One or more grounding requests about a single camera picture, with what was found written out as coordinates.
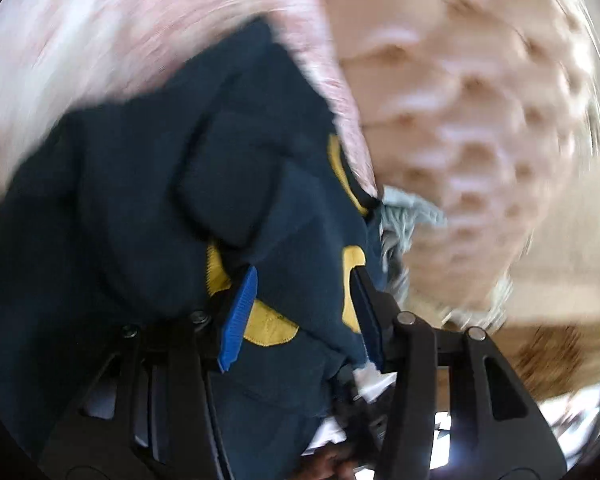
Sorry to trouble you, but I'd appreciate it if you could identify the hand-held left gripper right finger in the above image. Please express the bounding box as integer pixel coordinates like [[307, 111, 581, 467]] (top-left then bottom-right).
[[350, 267, 568, 480]]

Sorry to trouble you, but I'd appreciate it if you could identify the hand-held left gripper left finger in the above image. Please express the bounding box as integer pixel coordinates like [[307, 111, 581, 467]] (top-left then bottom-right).
[[40, 266, 258, 480]]

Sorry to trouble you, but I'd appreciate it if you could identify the navy sweatshirt with yellow print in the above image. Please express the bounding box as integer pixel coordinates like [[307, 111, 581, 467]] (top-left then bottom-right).
[[0, 17, 396, 476]]

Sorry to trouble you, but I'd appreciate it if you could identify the grey garment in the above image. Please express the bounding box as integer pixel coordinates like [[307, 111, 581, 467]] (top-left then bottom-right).
[[380, 230, 411, 306]]

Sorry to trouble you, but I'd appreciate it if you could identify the pink floral blanket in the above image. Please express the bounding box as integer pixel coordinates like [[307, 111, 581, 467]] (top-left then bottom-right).
[[0, 0, 381, 201]]

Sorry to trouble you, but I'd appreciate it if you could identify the brown patterned curtain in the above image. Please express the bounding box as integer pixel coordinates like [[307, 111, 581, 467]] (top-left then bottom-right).
[[510, 325, 591, 396]]

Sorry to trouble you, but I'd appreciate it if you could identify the beige tufted leather sofa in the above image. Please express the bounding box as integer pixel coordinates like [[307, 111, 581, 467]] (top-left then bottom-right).
[[315, 0, 600, 331]]

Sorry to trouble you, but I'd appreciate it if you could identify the light blue garment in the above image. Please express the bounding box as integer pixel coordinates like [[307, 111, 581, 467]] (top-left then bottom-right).
[[380, 185, 448, 256]]

